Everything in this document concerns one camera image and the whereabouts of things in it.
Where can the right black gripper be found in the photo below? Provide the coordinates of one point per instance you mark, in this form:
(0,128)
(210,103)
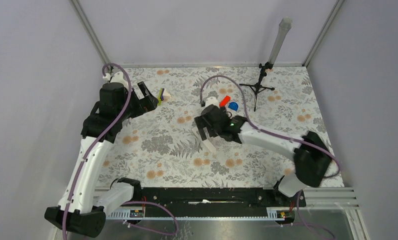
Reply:
(201,123)

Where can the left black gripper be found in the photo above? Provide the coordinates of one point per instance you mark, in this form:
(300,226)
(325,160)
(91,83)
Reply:
(148,103)

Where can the white remote control body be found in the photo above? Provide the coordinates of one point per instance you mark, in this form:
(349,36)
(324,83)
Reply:
(206,143)

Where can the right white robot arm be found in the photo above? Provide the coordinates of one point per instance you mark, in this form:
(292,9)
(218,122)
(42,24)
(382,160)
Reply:
(309,154)

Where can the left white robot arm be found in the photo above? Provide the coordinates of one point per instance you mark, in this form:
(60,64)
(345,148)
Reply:
(77,211)

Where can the red plastic block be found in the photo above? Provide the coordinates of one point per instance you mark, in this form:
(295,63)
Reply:
(224,101)

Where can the small yellow object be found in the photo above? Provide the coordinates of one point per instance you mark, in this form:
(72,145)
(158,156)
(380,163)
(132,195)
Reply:
(160,96)

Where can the blue plastic cap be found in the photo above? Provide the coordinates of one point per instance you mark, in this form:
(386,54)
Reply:
(233,106)

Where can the small white block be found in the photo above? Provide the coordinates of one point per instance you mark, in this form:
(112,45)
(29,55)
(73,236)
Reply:
(166,95)

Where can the black mini tripod stand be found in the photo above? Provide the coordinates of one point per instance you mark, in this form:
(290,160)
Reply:
(258,87)

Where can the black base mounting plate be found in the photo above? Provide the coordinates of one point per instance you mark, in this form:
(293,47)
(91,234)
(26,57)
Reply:
(171,198)

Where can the grey tube on tripod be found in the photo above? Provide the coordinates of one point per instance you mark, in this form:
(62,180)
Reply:
(284,26)

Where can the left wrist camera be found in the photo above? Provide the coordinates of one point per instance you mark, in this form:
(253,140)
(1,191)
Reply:
(116,78)

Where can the slotted cable duct rail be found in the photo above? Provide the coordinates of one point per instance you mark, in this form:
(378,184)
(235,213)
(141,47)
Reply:
(154,213)

